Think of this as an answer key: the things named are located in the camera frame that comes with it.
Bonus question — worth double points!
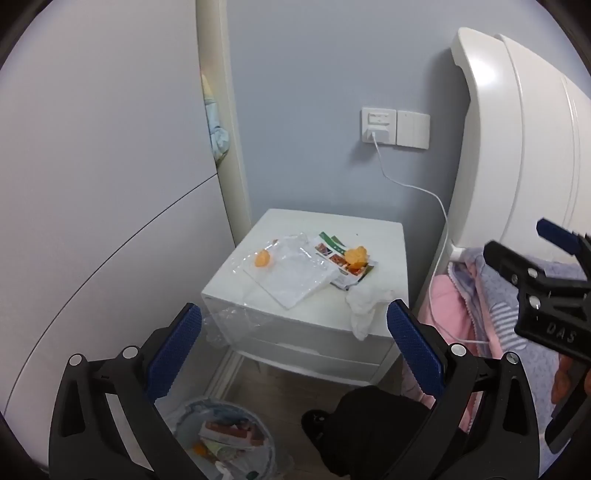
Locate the red white carton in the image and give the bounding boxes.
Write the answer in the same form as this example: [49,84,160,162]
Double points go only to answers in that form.
[198,419,265,451]

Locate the white plastic mailer bag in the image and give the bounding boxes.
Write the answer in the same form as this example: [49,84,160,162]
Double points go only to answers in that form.
[244,234,340,310]

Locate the person's right hand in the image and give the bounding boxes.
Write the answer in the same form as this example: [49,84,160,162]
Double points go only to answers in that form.
[551,353,591,409]

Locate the white tissue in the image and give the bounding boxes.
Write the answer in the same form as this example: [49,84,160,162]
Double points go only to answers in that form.
[346,286,395,341]

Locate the black slipper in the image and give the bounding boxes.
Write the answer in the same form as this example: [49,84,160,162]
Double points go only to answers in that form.
[301,408,340,457]

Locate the printed food flyer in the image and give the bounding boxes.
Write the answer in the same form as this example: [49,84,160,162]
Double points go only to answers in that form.
[314,231,378,291]

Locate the pink blanket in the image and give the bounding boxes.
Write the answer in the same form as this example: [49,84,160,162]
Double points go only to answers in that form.
[399,272,495,432]

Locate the trash bin with clear liner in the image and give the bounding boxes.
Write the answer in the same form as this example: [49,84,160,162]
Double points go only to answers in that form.
[154,397,278,480]

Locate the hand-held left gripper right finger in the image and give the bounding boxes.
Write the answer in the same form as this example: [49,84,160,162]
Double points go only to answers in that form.
[383,299,541,480]

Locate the white wall socket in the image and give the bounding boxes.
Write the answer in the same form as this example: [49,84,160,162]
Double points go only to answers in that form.
[361,107,398,145]

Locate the person's black pants leg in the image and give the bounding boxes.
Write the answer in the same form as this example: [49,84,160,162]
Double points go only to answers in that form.
[323,385,472,480]

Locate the grey wardrobe door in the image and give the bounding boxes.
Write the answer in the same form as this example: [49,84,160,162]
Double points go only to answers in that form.
[0,0,222,472]

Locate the cream wardrobe frame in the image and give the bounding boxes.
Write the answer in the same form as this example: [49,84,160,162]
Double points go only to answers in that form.
[196,0,254,402]

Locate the white charging cable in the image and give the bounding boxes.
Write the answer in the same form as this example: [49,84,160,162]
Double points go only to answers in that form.
[372,136,492,347]

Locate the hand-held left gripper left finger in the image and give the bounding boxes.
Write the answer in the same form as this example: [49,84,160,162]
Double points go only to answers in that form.
[48,302,218,480]

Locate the light blue cloth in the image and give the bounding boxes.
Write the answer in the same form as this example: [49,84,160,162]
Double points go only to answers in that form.
[202,71,230,162]

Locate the white nightstand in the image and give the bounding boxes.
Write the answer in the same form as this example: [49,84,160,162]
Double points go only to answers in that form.
[200,208,409,386]

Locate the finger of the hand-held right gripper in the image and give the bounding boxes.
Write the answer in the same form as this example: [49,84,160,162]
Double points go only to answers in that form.
[536,218,591,278]
[483,240,591,361]

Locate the white bed headboard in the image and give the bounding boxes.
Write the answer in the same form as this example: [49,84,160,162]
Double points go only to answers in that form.
[450,27,591,273]

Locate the white light switch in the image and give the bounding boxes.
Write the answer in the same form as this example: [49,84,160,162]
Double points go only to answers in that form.
[396,110,431,151]

